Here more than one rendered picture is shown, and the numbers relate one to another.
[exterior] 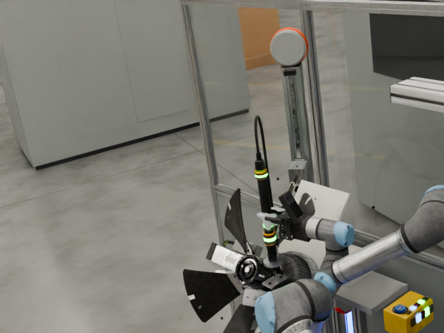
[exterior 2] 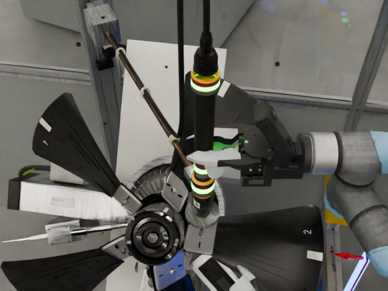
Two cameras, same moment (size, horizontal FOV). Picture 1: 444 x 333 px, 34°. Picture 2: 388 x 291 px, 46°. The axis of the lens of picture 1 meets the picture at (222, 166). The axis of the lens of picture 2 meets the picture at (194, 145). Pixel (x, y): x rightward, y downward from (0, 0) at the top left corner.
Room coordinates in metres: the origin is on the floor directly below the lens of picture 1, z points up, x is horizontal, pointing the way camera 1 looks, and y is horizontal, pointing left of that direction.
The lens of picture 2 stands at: (1.94, 0.26, 2.05)
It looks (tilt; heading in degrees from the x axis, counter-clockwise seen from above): 47 degrees down; 316
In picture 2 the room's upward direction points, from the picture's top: straight up
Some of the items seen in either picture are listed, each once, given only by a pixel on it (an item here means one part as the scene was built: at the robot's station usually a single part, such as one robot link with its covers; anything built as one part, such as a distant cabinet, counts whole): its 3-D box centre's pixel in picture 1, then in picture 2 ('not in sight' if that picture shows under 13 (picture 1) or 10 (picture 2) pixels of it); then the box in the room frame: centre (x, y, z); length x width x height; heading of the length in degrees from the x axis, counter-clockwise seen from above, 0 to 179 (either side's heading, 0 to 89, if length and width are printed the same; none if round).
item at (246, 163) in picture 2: (277, 219); (241, 157); (2.26, -0.16, 1.46); 0.09 x 0.05 x 0.02; 55
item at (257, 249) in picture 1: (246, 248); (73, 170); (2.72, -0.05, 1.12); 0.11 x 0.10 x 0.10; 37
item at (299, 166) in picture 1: (298, 172); (101, 24); (2.92, -0.33, 1.35); 0.10 x 0.07 x 0.08; 162
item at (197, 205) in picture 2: (266, 212); (203, 146); (2.32, -0.13, 1.46); 0.04 x 0.04 x 0.46
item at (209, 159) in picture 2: (267, 222); (213, 166); (2.29, -0.13, 1.44); 0.09 x 0.03 x 0.06; 55
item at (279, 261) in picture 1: (271, 250); (200, 196); (2.33, -0.13, 1.31); 0.09 x 0.07 x 0.10; 162
